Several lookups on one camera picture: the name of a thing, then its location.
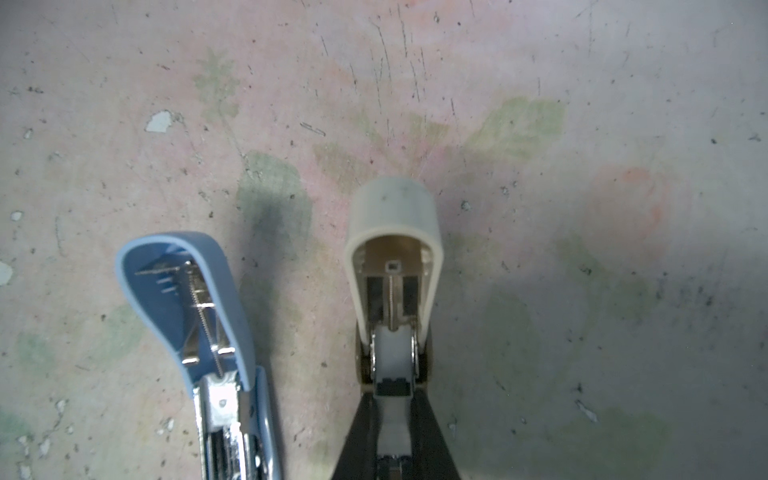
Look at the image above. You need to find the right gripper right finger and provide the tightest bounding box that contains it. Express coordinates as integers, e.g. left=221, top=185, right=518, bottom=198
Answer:
left=410, top=390, right=460, bottom=480

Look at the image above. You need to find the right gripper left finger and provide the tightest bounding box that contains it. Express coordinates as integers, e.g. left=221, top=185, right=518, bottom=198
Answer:
left=331, top=392, right=380, bottom=480

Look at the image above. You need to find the silver staple strip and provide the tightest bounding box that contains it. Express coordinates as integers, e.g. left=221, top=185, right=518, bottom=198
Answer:
left=376, top=396, right=412, bottom=457

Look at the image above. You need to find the light blue stapler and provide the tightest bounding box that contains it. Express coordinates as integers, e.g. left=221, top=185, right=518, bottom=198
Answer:
left=115, top=231, right=282, bottom=479

